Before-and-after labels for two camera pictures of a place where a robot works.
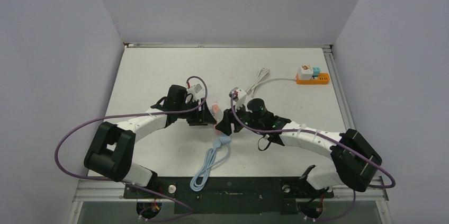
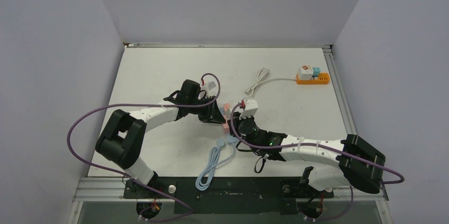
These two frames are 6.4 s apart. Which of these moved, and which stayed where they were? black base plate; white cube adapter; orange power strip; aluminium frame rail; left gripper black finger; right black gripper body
Moved: left gripper black finger; right black gripper body
Stayed: black base plate; white cube adapter; orange power strip; aluminium frame rail
